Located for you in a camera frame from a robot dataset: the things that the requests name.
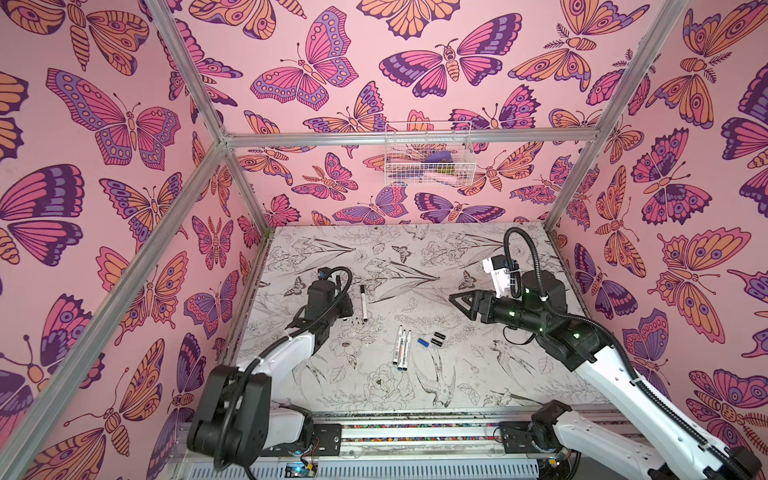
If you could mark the aluminium frame back crossbar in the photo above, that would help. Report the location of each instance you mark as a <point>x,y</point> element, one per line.
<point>420,137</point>

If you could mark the aluminium frame right post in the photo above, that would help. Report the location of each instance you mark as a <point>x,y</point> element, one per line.
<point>649,47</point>

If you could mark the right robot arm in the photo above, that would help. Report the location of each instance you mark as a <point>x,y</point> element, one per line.
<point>675,447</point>

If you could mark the white marker pen blue tip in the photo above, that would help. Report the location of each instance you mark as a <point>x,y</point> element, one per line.
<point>404,351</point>

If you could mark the white wire basket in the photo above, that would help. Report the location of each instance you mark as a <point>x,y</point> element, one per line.
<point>403,162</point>

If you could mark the aluminium frame post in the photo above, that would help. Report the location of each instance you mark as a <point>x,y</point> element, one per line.
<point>649,47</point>
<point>168,29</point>

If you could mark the white vented cable duct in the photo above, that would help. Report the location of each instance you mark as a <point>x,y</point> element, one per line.
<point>513,468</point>

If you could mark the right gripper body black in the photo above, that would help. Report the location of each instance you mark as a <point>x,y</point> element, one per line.
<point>480,306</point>

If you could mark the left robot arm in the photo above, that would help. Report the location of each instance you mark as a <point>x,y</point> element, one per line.
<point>237,418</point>

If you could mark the aluminium frame left post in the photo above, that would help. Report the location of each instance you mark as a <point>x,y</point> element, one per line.
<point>168,29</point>

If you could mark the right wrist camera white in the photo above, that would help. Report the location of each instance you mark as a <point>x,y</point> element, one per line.
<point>505,276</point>

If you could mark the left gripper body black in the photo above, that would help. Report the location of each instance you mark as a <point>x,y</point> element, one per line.
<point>339,309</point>

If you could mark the small green circuit board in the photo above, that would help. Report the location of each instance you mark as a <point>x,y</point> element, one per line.
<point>299,470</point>

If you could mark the purple item in basket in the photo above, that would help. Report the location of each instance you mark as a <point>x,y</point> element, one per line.
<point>439,157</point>

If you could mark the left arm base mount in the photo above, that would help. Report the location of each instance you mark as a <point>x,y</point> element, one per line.
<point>293,431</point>

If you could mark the aluminium frame diagonal bar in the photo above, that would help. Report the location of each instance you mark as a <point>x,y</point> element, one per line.
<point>54,400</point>

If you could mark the aluminium front rail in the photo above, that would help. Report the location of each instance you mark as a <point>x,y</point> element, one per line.
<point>418,435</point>

